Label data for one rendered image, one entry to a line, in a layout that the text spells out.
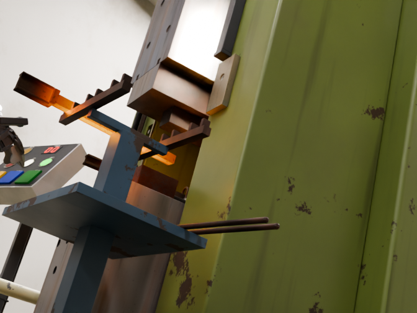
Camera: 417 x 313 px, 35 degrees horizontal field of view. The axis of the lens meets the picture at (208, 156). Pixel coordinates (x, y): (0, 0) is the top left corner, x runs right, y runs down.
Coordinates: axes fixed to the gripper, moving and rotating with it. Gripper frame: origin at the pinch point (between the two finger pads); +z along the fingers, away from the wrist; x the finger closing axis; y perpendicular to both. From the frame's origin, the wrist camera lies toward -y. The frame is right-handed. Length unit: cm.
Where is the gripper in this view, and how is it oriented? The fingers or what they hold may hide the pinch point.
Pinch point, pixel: (22, 162)
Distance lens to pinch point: 236.0
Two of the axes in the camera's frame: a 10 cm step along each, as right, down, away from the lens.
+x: 8.1, -0.3, -5.8
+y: -4.7, 5.5, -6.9
